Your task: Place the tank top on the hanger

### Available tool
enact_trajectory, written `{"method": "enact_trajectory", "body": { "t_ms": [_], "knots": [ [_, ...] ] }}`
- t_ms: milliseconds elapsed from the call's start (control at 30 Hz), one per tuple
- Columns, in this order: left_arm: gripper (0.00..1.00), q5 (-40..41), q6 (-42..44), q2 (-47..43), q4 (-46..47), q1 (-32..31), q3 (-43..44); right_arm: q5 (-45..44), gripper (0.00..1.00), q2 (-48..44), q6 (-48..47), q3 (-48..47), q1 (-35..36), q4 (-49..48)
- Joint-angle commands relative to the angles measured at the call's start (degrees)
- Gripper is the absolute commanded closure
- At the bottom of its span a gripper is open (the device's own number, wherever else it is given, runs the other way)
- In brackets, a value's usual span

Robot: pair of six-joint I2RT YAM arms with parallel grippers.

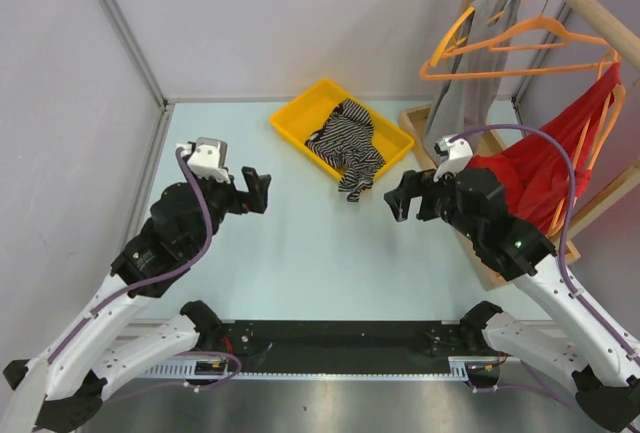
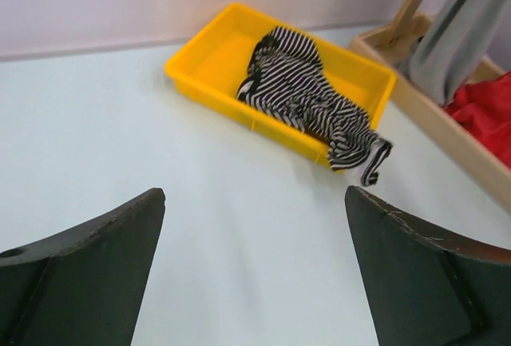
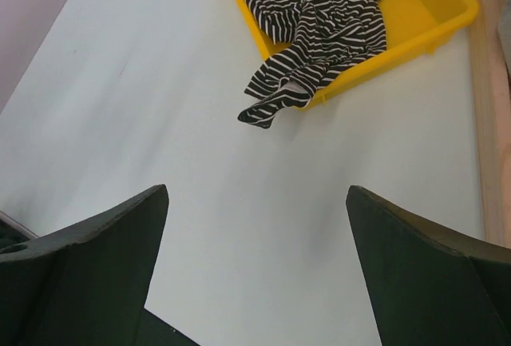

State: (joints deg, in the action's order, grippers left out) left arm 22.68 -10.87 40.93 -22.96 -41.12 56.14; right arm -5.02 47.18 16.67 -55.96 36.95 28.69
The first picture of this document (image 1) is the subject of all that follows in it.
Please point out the striped tank top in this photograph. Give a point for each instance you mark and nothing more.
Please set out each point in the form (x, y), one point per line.
(345, 142)

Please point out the white cable duct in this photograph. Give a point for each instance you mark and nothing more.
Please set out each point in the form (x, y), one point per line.
(205, 371)

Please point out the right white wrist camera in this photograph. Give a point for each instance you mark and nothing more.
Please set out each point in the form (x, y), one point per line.
(457, 155)

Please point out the red tank top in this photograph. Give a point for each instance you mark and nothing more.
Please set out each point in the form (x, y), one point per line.
(533, 172)

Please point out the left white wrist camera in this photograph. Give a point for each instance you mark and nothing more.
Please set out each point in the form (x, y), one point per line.
(205, 158)

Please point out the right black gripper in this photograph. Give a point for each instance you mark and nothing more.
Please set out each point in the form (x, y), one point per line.
(415, 184)

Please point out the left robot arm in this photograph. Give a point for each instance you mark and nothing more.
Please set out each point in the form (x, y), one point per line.
(65, 386)

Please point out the orange hanger with red top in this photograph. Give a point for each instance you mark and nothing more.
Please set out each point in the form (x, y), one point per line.
(593, 136)

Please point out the yellow plastic tray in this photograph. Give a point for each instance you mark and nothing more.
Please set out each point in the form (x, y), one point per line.
(298, 119)

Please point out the grey tank top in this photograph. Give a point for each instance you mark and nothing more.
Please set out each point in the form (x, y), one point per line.
(463, 102)

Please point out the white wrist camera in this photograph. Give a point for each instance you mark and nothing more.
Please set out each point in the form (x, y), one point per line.
(457, 155)
(205, 158)

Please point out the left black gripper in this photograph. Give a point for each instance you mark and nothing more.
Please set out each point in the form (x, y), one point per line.
(256, 197)

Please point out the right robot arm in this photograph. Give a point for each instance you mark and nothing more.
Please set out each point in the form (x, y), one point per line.
(597, 362)

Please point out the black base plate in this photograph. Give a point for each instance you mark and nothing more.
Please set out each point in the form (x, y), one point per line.
(363, 342)

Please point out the orange hanger with grey top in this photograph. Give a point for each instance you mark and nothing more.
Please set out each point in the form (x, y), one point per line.
(454, 38)

